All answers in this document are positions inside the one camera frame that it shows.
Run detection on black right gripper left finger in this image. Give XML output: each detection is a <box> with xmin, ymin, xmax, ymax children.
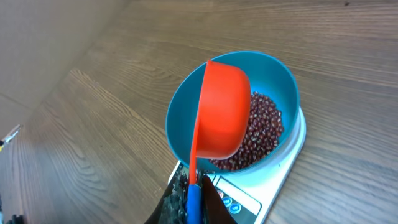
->
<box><xmin>145</xmin><ymin>174</ymin><xmax>188</xmax><ymax>224</ymax></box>

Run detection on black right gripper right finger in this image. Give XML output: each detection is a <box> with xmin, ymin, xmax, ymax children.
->
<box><xmin>201</xmin><ymin>175</ymin><xmax>236</xmax><ymax>224</ymax></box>

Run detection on red measuring scoop blue handle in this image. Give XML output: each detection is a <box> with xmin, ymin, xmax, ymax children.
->
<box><xmin>186</xmin><ymin>60</ymin><xmax>251</xmax><ymax>223</ymax></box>

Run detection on white digital kitchen scale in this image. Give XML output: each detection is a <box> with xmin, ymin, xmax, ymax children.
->
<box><xmin>167</xmin><ymin>105</ymin><xmax>307</xmax><ymax>224</ymax></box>

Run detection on red beans in bowl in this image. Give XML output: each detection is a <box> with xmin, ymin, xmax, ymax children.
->
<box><xmin>210</xmin><ymin>91</ymin><xmax>284</xmax><ymax>171</ymax></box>

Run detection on blue plastic bowl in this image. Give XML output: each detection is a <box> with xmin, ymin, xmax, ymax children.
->
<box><xmin>165</xmin><ymin>51</ymin><xmax>301</xmax><ymax>172</ymax></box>

